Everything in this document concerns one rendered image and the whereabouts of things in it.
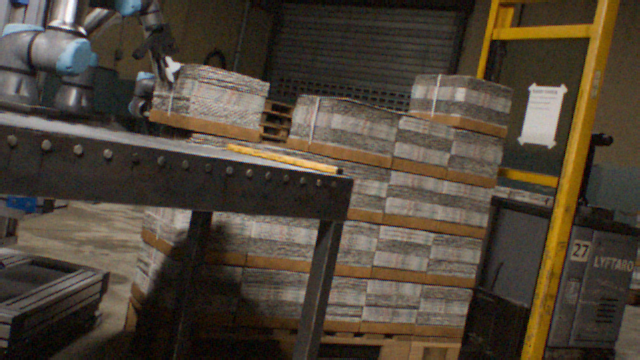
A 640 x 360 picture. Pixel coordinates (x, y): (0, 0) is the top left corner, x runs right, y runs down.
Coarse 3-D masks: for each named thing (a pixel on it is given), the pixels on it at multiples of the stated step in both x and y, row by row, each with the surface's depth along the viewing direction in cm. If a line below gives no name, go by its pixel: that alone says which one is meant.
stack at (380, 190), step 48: (240, 144) 271; (384, 192) 308; (432, 192) 321; (144, 240) 295; (240, 240) 277; (288, 240) 287; (384, 240) 311; (432, 240) 323; (144, 288) 286; (240, 288) 282; (288, 288) 292; (336, 288) 302; (384, 288) 314; (144, 336) 278; (192, 336) 273; (240, 336) 283; (288, 336) 294; (336, 336) 306; (384, 336) 335
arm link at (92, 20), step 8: (96, 8) 294; (88, 16) 290; (96, 16) 290; (104, 16) 292; (112, 16) 295; (120, 16) 298; (88, 24) 287; (96, 24) 289; (104, 24) 292; (88, 32) 286; (96, 32) 289; (88, 40) 286
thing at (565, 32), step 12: (588, 24) 338; (492, 36) 390; (504, 36) 383; (516, 36) 375; (528, 36) 368; (540, 36) 362; (552, 36) 355; (564, 36) 349; (576, 36) 343; (588, 36) 337
